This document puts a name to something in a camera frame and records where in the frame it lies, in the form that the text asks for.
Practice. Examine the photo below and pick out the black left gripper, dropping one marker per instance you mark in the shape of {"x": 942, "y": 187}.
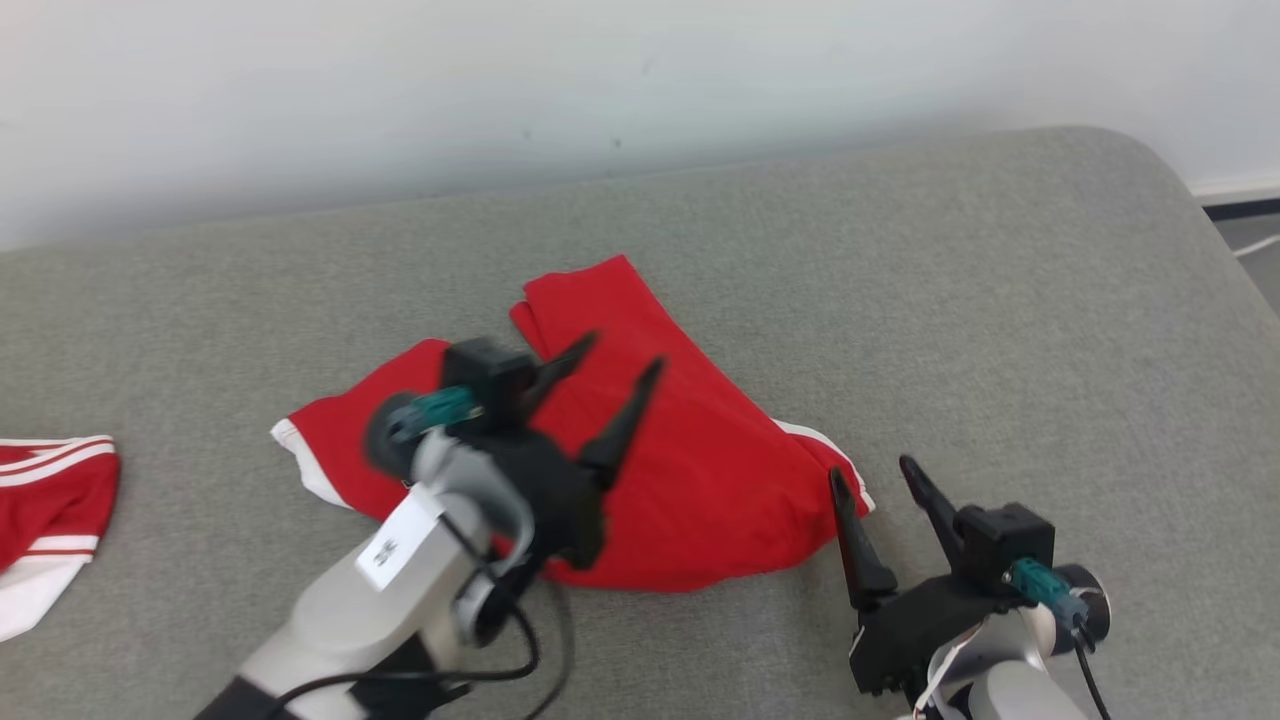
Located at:
{"x": 560, "y": 500}

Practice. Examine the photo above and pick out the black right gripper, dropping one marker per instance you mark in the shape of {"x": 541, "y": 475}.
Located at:
{"x": 910, "y": 630}

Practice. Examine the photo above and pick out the red Bulls 23 shorts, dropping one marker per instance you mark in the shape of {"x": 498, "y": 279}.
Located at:
{"x": 700, "y": 470}

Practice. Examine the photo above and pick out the red white-trimmed basketball jersey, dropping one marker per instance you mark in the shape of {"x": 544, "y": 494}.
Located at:
{"x": 50, "y": 500}

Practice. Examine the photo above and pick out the grey fabric sofa cushion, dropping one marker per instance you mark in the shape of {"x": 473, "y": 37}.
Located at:
{"x": 900, "y": 300}

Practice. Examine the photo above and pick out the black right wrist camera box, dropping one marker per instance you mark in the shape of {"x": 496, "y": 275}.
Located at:
{"x": 1005, "y": 545}

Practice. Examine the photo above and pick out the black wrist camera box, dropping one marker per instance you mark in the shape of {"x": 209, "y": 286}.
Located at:
{"x": 1005, "y": 545}
{"x": 485, "y": 380}

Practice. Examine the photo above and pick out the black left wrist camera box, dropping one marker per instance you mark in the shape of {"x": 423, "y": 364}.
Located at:
{"x": 485, "y": 380}

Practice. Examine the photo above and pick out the white wall baseboard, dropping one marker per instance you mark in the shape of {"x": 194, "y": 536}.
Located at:
{"x": 1235, "y": 188}

